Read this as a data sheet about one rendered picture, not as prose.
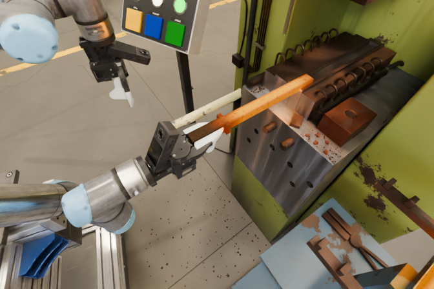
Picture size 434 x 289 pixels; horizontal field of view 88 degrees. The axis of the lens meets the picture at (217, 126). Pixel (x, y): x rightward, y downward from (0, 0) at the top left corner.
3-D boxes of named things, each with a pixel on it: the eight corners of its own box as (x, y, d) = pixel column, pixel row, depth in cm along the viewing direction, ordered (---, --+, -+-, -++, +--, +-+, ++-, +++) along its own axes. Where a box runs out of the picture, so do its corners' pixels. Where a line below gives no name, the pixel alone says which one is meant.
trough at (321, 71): (301, 94, 66) (302, 90, 64) (287, 84, 68) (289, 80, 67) (382, 48, 80) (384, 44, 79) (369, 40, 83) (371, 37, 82)
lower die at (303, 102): (306, 120, 69) (316, 100, 62) (261, 84, 79) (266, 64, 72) (383, 71, 84) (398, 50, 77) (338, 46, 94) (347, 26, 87)
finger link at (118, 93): (115, 111, 68) (105, 80, 65) (135, 106, 69) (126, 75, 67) (114, 113, 65) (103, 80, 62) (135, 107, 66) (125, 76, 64)
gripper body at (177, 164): (184, 147, 60) (141, 170, 56) (180, 126, 54) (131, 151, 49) (199, 168, 56) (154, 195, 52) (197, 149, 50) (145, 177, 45)
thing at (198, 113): (168, 137, 104) (166, 130, 100) (163, 129, 107) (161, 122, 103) (243, 99, 120) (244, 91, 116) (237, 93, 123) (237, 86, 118)
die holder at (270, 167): (290, 218, 94) (333, 165, 59) (234, 153, 113) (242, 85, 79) (369, 152, 114) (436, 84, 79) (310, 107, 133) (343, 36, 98)
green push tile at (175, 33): (180, 47, 82) (184, 25, 79) (164, 41, 85) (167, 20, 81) (183, 47, 84) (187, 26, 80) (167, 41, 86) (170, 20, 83)
